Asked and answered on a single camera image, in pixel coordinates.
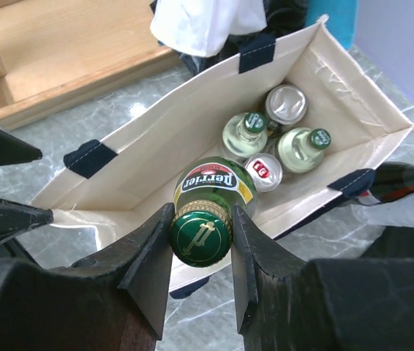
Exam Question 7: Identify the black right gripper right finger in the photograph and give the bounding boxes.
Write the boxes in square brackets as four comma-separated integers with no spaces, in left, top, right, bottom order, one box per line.
[231,207,414,350]

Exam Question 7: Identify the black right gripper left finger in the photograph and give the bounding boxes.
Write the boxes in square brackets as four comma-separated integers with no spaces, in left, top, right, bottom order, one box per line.
[0,203,174,350]

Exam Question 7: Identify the green glass bottle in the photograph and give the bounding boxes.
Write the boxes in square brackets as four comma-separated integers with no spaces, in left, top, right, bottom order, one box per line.
[170,156,258,268]

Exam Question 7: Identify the Coca-Cola glass bottle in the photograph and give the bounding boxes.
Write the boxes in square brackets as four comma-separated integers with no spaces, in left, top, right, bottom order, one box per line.
[356,162,414,206]

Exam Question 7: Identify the beige canvas tote bag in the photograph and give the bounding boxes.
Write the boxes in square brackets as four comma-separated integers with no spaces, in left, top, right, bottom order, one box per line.
[30,14,414,299]

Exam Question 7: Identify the wooden rack base tray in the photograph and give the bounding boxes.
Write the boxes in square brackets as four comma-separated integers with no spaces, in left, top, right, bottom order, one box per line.
[0,1,180,129]

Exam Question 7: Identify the black folded garment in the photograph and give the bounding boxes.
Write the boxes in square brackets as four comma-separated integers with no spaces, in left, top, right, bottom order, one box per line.
[361,227,414,259]

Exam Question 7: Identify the red-top drink can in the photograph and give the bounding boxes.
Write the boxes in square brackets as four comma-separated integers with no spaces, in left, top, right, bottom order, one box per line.
[244,153,283,193]

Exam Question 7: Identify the clear glass green-cap bottle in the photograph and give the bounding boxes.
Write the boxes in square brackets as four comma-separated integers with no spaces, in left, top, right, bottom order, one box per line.
[222,112,268,162]

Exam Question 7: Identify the silver-top drink can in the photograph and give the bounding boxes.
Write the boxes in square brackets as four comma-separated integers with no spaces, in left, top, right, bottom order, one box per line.
[265,84,308,127]

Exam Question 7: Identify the white pleated dress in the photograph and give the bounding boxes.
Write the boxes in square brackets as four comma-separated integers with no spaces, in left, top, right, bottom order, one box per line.
[150,0,267,57]

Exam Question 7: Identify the teal garment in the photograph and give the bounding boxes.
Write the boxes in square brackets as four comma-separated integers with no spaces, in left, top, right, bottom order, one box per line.
[305,0,358,50]

